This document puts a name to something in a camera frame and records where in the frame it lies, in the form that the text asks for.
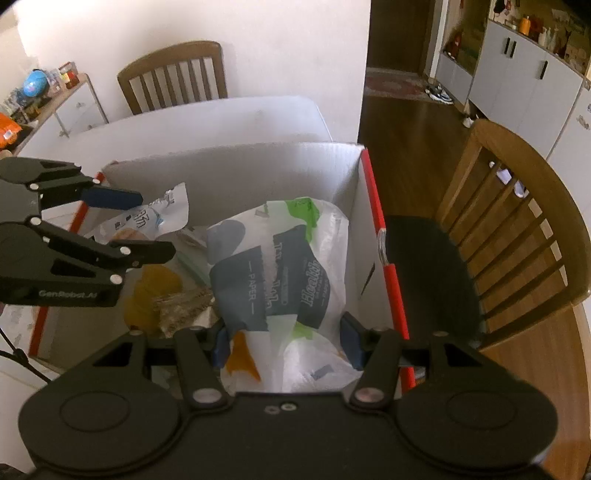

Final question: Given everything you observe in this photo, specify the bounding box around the white printed tissue pack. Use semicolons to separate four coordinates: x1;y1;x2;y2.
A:
205;198;365;393

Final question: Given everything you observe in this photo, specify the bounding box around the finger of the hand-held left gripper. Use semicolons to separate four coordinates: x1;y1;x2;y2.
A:
30;218;177;282
0;158;144;210

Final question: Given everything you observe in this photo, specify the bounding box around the orange spotted toy pig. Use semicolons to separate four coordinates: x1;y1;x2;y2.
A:
124;265;183;330

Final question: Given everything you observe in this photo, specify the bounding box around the wooden slatted chair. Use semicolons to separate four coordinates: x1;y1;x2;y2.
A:
117;41;228;115
383;119;585;352

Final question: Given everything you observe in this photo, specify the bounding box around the silver foil snack packet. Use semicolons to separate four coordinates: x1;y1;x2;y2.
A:
154;288;222;337

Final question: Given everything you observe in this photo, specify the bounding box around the black cable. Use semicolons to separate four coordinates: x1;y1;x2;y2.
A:
0;330;51;384

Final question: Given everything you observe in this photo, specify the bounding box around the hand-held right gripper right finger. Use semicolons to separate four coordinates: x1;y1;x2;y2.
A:
341;314;490;409

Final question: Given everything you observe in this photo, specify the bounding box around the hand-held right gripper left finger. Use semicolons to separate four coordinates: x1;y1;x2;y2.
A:
92;323;232;409

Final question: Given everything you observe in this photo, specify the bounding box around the white snack pouch orange print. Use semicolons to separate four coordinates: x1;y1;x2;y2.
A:
90;182;190;243

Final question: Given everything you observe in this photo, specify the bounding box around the blue globe ball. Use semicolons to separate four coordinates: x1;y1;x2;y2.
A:
25;69;47;95

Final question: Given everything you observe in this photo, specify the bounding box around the white marble desktop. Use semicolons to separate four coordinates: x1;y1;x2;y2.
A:
0;95;335;472

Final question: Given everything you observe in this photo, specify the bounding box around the grey cabinet shelf unit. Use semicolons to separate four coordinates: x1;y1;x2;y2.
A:
434;0;591;160

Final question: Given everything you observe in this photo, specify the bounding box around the red cardboard box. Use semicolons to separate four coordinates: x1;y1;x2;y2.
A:
28;141;416;400

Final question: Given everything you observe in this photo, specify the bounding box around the white side cabinet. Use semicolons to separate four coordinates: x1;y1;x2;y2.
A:
14;73;109;153

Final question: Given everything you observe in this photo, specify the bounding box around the patterned floor rug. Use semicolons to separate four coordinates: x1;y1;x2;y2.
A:
365;69;426;97

